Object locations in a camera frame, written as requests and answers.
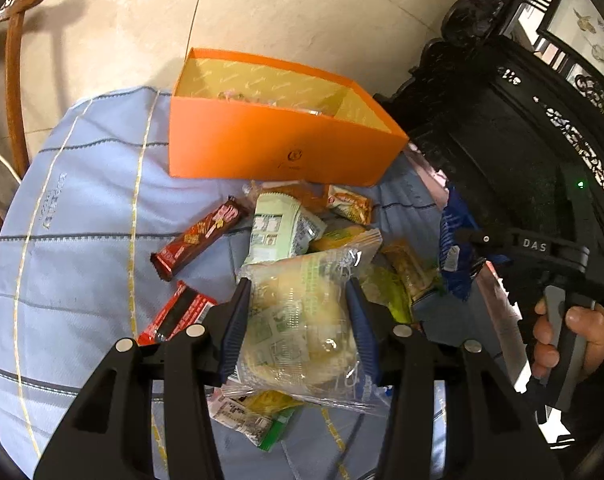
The framed bird flower panel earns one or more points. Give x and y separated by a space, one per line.
579 25

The person right hand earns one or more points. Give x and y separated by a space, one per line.
584 322

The pale green snack packet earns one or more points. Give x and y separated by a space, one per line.
282 228

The orange cardboard box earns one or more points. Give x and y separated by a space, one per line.
236 115

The yellow snack packet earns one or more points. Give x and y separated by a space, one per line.
299 338

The dark red wafer bar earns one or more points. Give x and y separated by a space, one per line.
190 244

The dark carved wooden bench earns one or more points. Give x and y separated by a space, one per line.
522 145

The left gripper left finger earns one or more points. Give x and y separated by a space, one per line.
205 354

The blue checked tablecloth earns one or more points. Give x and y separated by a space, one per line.
75 276

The dark blue snack packet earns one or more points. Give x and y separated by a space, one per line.
459 263

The red chocolate bar packet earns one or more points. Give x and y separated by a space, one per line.
186 307

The brown carved wooden chair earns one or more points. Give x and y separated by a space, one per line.
13 13

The orange noodle snack packet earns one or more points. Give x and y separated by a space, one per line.
349 205

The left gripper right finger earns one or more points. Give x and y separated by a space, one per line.
395 355

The brown biscuit clear packet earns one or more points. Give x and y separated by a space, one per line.
417 276

